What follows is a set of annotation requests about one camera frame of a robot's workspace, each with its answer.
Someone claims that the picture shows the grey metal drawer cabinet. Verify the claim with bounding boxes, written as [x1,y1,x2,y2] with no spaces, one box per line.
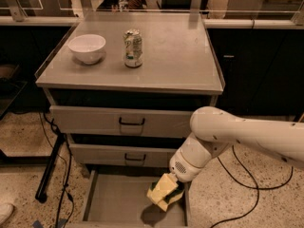
[34,10,226,228]

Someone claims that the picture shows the bottom grey drawer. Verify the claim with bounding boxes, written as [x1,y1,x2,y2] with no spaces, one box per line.
[66,168,190,228]

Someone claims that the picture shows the green yellow sponge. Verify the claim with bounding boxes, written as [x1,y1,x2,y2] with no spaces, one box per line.
[147,181,184,212]

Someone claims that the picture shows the black floor cable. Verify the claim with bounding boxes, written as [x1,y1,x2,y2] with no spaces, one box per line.
[38,111,75,228]
[208,145,295,228]

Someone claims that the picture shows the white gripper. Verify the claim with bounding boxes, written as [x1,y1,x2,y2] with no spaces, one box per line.
[147,149,203,212]

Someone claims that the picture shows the grey drawer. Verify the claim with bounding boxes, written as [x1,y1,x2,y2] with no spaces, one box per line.
[66,168,190,228]
[70,143,176,167]
[50,105,192,138]

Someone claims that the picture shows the clear water bottle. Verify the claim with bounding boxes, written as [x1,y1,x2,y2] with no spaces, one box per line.
[118,0,128,11]

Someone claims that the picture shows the middle grey drawer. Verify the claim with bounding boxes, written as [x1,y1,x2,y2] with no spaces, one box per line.
[70,143,176,167]

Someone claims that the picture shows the black floor cable left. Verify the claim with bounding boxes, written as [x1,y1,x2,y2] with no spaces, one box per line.
[38,111,75,228]

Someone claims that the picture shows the black floor cable right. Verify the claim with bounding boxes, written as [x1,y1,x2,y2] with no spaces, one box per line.
[208,145,295,228]

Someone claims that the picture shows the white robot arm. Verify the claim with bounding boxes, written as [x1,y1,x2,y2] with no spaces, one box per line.
[147,106,304,211]

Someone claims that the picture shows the white ceramic bowl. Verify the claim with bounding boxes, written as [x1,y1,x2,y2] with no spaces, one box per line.
[68,34,106,65]

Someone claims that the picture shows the green white soda can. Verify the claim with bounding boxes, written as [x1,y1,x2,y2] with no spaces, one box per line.
[123,28,143,68]

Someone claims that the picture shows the white shoe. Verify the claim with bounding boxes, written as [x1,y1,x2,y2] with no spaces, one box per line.
[0,203,14,225]

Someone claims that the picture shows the top grey drawer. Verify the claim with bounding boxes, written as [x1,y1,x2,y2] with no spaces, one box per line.
[50,105,192,138]

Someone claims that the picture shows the white horizontal rail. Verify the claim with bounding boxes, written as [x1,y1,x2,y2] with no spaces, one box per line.
[0,16,304,29]

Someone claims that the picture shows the black table leg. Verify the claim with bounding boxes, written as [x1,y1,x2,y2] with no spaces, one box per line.
[35,133,64,203]

